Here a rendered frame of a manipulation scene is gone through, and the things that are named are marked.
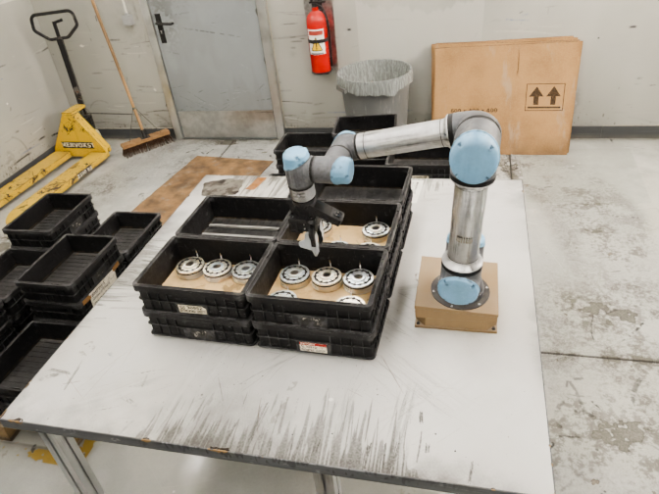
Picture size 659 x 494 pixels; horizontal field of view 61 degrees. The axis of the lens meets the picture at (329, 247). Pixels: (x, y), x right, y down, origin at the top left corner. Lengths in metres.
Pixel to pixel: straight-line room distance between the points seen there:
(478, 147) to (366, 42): 3.39
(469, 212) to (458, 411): 0.56
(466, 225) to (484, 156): 0.22
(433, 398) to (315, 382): 0.36
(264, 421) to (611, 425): 1.51
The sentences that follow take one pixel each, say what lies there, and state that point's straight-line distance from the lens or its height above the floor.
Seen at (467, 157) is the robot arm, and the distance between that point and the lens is 1.40.
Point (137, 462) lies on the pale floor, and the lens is 2.66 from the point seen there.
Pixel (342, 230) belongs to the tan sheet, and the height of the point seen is 0.83.
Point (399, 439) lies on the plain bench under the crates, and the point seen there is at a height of 0.70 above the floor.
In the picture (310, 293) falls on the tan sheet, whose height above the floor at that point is 0.83.
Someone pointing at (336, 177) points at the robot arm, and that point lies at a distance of 1.53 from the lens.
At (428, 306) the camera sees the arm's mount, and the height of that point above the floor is 0.79.
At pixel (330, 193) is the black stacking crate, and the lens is 2.41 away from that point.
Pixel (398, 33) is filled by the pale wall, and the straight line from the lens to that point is 4.66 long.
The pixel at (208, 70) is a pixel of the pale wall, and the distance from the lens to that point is 5.16.
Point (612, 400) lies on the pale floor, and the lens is 2.74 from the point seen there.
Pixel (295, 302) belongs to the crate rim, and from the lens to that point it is 1.69.
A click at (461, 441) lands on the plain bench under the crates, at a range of 1.61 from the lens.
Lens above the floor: 1.99
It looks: 34 degrees down
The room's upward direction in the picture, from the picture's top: 7 degrees counter-clockwise
